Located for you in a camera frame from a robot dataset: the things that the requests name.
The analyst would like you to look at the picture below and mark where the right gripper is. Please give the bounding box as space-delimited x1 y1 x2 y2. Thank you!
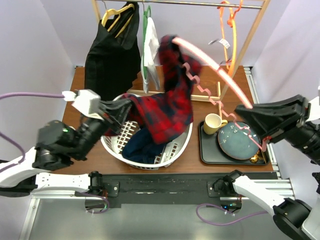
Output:
233 90 320 161

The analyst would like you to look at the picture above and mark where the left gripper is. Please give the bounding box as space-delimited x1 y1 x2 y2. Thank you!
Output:
69 97 134 161

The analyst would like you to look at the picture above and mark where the blue denim skirt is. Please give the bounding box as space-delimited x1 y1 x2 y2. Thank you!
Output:
121 128 167 164

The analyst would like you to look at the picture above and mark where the red plaid pleated skirt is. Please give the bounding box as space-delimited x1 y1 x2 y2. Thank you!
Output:
103 34 203 145

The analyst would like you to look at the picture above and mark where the white cloth garment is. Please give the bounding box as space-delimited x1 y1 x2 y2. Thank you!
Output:
140 16 160 94

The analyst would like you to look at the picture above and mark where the pink wavy hanger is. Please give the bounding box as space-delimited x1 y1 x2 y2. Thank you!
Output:
172 37 254 156

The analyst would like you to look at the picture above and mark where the orange hanger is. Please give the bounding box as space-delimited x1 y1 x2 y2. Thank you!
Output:
217 0 243 77

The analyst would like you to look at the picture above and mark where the green velvet hanger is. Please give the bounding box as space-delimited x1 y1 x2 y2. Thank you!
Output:
141 3 151 79

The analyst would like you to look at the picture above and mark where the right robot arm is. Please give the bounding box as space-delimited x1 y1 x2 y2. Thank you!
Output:
212 94 320 240

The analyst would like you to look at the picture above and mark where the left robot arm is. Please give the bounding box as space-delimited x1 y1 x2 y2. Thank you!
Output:
0 99 133 198

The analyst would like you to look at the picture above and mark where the yellow hanger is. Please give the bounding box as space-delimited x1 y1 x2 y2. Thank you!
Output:
100 2 137 39

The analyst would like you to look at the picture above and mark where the white plastic laundry basket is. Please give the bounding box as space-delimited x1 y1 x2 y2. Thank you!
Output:
100 92 194 171

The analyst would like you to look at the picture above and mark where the black garment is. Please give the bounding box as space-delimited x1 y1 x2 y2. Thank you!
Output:
84 1 141 101

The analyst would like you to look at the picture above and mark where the gold cutlery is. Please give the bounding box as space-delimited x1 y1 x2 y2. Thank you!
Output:
250 150 267 165

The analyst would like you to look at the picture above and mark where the blue ceramic plate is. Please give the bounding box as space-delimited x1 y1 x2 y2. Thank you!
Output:
217 121 261 161

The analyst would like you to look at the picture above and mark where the yellow mug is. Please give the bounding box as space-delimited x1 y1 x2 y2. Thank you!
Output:
203 113 228 135

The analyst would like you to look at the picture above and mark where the black tray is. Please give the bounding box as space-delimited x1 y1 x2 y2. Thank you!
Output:
198 121 270 166

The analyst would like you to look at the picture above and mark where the wooden clothes rack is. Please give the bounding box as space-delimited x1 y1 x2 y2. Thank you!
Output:
91 0 272 117

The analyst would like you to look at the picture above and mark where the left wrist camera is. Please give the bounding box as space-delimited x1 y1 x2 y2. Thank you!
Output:
62 89 103 120

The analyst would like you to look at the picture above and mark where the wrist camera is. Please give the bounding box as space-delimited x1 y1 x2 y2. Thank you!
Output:
62 89 103 120
304 86 320 122

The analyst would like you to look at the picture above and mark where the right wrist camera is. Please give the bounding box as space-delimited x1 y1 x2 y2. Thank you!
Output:
304 86 320 122

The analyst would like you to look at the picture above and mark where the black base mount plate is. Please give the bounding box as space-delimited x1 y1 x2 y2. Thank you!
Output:
84 173 253 210

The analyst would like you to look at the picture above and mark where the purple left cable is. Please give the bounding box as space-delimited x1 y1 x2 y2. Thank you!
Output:
0 91 65 173

